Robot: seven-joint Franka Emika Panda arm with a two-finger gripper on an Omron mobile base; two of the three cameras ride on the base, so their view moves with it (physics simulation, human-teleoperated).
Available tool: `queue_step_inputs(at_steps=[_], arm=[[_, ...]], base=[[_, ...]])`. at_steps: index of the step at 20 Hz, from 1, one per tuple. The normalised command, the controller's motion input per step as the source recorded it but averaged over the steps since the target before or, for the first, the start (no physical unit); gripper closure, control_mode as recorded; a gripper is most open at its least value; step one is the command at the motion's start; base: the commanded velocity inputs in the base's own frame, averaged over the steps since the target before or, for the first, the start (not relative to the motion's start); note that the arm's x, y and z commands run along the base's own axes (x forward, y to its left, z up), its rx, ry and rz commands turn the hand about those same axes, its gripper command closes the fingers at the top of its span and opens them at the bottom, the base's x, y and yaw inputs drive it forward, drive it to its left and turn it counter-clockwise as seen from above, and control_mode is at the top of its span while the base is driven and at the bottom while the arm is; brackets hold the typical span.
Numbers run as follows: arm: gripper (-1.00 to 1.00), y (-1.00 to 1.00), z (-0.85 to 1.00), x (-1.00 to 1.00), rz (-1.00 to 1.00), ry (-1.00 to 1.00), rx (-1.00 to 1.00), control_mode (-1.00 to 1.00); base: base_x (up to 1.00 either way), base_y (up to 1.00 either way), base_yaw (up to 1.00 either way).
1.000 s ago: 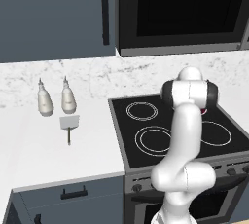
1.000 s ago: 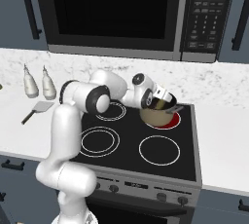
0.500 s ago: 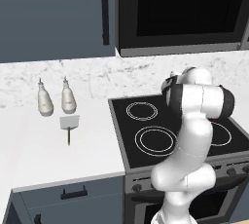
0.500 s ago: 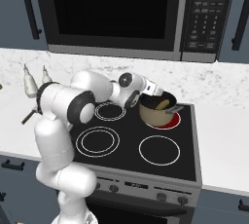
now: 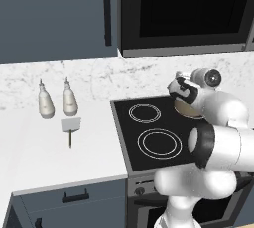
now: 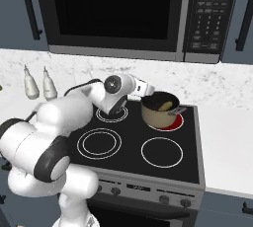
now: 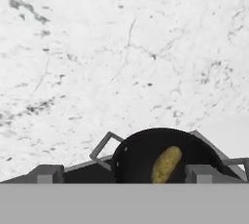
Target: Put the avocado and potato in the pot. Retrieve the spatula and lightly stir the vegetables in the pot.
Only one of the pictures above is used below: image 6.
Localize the beige pot with dark handle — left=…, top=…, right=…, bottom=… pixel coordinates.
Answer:
left=140, top=91, right=188, bottom=129

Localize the grey-blue cupboard door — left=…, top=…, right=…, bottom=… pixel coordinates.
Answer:
left=0, top=0, right=50, bottom=52
left=219, top=0, right=253, bottom=65

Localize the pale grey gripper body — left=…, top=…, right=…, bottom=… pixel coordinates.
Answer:
left=143, top=84, right=157, bottom=99

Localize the black cupboard handle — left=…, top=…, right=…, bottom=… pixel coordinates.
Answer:
left=19, top=0, right=44, bottom=41
left=234, top=0, right=253, bottom=52

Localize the yellow potato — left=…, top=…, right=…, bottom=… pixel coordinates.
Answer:
left=158, top=101, right=174, bottom=113

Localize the black and silver microwave oven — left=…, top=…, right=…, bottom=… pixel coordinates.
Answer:
left=33, top=0, right=243, bottom=65

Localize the white squeeze bottle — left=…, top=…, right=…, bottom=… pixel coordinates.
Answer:
left=23, top=64, right=41, bottom=101
left=42, top=65, right=59, bottom=102

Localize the grey-blue drawer front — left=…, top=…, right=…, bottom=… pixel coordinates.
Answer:
left=197, top=190, right=253, bottom=227

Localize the black stove with hob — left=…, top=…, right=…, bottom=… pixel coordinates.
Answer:
left=66, top=100, right=208, bottom=227

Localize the black oven door handle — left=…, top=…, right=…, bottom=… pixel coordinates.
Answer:
left=86, top=196, right=191, bottom=221

